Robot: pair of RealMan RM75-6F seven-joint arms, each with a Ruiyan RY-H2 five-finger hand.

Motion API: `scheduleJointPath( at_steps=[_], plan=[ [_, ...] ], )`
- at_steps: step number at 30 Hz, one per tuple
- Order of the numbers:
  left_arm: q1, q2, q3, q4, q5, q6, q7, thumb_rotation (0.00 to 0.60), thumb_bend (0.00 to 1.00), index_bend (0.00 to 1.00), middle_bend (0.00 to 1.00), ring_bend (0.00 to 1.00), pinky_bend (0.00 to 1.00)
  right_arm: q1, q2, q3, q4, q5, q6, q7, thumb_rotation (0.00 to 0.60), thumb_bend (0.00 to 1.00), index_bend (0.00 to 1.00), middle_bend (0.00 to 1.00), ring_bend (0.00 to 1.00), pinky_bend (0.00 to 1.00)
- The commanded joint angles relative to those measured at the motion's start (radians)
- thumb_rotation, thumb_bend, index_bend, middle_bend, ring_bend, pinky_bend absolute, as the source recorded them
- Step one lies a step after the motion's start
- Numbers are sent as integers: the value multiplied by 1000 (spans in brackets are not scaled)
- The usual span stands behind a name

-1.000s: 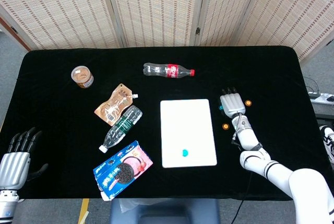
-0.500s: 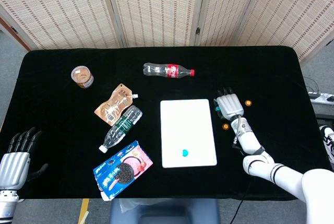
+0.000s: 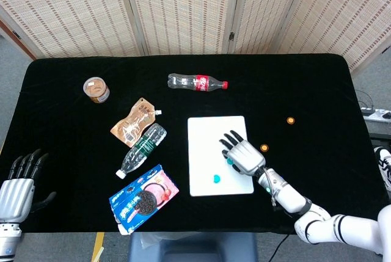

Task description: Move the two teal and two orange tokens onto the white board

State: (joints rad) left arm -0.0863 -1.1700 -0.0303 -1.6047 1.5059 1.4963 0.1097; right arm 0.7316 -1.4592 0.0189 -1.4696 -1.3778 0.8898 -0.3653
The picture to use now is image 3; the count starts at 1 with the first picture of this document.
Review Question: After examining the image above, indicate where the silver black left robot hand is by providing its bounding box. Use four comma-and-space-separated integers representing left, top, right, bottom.
0, 148, 57, 224

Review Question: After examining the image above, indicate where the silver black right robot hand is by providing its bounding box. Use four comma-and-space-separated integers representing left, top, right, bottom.
218, 129, 266, 177

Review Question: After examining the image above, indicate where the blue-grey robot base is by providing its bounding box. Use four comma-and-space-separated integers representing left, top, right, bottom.
126, 231, 258, 262

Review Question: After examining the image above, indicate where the white rectangular board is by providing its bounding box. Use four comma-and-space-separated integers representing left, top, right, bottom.
187, 115, 255, 197

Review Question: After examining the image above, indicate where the black velvet tablecloth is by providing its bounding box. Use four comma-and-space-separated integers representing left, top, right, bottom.
0, 53, 382, 234

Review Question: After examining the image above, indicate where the empty red-label cola bottle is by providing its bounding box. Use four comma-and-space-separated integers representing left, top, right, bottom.
167, 73, 229, 92

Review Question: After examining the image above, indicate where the clear green-label water bottle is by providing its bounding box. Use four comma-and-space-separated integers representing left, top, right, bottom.
115, 123, 168, 180

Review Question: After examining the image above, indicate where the blue pink Oreo box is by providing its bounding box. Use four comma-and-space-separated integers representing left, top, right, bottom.
109, 164, 180, 235

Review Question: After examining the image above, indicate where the brown spouted drink pouch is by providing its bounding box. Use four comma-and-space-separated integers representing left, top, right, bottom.
110, 97, 163, 148

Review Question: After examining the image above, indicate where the clear plastic snack jar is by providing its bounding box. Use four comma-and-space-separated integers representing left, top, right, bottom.
82, 76, 111, 104

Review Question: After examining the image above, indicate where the white power strip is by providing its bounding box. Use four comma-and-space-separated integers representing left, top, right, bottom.
361, 107, 391, 123

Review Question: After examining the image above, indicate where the white sneaker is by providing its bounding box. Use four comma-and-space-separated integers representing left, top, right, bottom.
374, 147, 391, 191

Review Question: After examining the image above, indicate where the woven bamboo folding screen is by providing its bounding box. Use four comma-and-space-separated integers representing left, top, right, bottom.
0, 0, 391, 73

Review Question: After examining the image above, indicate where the black floor cable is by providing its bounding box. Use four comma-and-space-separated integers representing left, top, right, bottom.
271, 233, 290, 257

